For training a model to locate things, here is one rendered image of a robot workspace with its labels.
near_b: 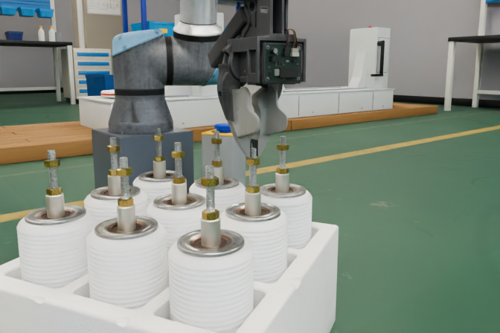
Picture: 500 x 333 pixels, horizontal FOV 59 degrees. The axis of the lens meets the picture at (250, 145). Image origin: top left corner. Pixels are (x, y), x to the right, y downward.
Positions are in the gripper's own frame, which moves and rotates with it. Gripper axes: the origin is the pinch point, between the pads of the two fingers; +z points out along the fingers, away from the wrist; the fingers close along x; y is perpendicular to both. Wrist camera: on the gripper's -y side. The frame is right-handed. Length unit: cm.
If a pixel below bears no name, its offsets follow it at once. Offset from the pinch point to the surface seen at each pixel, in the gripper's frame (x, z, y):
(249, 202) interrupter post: -0.9, 7.4, 1.3
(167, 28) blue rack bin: 182, -58, -480
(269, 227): -0.4, 9.8, 5.3
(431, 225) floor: 78, 34, -26
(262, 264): -1.4, 14.7, 5.3
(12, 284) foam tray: -28.9, 16.3, -9.7
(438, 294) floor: 44, 34, 0
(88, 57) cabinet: 100, -23, -540
